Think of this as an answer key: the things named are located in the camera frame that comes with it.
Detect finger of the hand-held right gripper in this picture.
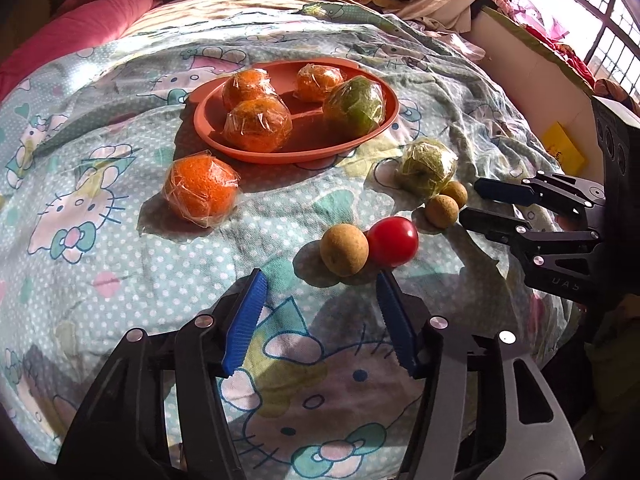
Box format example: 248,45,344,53
474,170,607,218
459,207,603,305

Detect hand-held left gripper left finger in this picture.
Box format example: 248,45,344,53
55,268,268,480

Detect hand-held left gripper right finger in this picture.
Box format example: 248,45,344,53
376,270,587,480

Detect tan longan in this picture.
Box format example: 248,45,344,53
320,223,369,277
442,180,469,208
425,194,460,230

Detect plastic-wrapped green citrus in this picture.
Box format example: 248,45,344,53
322,76,388,136
395,137,458,198

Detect red tomato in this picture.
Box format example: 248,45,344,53
366,216,420,268

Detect terracotta oval plate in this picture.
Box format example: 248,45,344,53
186,58,399,165

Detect small plastic-wrapped orange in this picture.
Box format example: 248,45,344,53
295,62,346,103

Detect yellow box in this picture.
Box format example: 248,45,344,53
542,122,586,173

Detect white window ledge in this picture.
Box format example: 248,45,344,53
467,7,601,171

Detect cartoon cat printed blanket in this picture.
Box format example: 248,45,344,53
0,0,576,480

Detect pink clothes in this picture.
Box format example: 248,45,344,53
487,0,626,96

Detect window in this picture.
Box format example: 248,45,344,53
492,0,640,96

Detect beige striped bed sheet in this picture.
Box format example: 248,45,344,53
120,0,401,41

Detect pink quilt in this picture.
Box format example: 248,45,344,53
0,0,201,103

